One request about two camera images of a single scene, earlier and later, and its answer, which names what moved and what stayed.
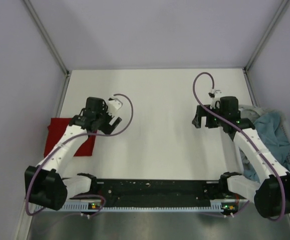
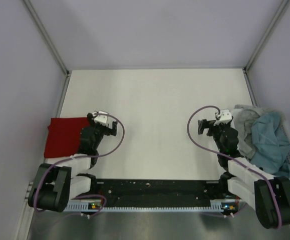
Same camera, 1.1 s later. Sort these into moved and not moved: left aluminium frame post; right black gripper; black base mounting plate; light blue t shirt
Moved: right black gripper
Not moved: black base mounting plate; left aluminium frame post; light blue t shirt
